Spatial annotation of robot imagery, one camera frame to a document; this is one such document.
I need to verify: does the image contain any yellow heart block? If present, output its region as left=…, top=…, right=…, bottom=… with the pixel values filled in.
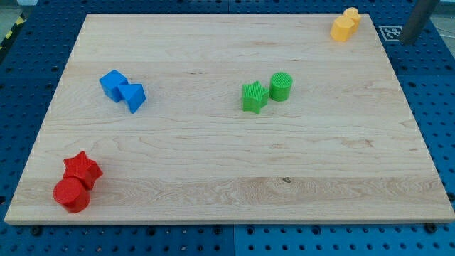
left=343, top=7, right=362, bottom=33

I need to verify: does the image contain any yellow hexagon block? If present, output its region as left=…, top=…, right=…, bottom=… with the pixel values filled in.
left=330, top=16, right=355, bottom=42

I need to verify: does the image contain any wooden board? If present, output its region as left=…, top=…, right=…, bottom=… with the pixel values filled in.
left=5, top=14, right=454, bottom=225

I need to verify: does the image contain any green star block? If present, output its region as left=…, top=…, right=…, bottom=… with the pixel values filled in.
left=242, top=81, right=269, bottom=114

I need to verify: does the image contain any green cylinder block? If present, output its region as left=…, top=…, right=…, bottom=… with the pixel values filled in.
left=269, top=72, right=293, bottom=102

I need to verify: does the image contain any blue triangle block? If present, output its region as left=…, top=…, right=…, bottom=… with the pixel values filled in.
left=118, top=84, right=146, bottom=114

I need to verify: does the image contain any blue cube block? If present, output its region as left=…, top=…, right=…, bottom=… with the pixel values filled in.
left=99, top=70, right=128, bottom=102

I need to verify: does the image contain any red star block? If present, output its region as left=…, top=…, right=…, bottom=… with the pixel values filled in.
left=63, top=151, right=103, bottom=190

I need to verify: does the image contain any red cylinder block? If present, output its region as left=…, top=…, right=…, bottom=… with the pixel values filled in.
left=53, top=178, right=90, bottom=213

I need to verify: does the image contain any black white fiducial marker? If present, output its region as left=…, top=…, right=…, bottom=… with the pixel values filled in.
left=378, top=25, right=402, bottom=42

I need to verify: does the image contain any grey cylindrical robot tool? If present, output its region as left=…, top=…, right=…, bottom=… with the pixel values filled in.
left=399, top=0, right=439, bottom=45

